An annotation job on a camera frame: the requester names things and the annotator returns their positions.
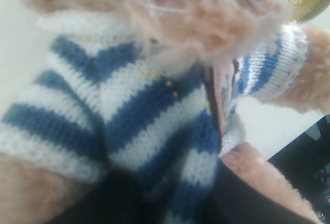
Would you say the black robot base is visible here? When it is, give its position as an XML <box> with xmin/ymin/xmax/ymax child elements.
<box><xmin>269</xmin><ymin>115</ymin><xmax>329</xmax><ymax>223</ymax></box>

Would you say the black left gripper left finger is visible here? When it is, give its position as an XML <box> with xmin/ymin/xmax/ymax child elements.
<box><xmin>49</xmin><ymin>170</ymin><xmax>144</xmax><ymax>224</ymax></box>

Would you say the tan teddy bear striped sweater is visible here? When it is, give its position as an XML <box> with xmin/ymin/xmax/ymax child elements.
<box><xmin>1</xmin><ymin>0</ymin><xmax>329</xmax><ymax>223</ymax></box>

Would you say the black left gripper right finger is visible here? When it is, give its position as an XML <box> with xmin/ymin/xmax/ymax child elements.
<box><xmin>203</xmin><ymin>161</ymin><xmax>312</xmax><ymax>224</ymax></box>

